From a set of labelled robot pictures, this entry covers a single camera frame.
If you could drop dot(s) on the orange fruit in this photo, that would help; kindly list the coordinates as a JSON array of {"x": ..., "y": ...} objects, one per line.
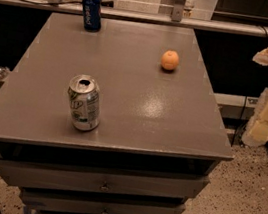
[{"x": 170, "y": 60}]

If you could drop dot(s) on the green 7up can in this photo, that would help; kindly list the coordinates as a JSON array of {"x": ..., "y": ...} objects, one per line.
[{"x": 84, "y": 98}]

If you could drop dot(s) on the blue pepsi can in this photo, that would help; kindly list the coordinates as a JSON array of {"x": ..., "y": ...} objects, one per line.
[{"x": 91, "y": 12}]

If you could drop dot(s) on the grey drawer cabinet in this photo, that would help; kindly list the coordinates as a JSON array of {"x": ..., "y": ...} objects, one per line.
[{"x": 151, "y": 119}]

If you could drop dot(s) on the middle grey drawer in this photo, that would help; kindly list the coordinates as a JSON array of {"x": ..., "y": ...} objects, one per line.
[{"x": 89, "y": 203}]

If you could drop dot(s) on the top grey drawer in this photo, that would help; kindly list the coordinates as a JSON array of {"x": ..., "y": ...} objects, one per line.
[{"x": 114, "y": 181}]

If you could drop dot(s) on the small shiny object on ledge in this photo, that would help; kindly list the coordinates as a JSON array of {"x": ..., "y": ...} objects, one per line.
[{"x": 4, "y": 72}]

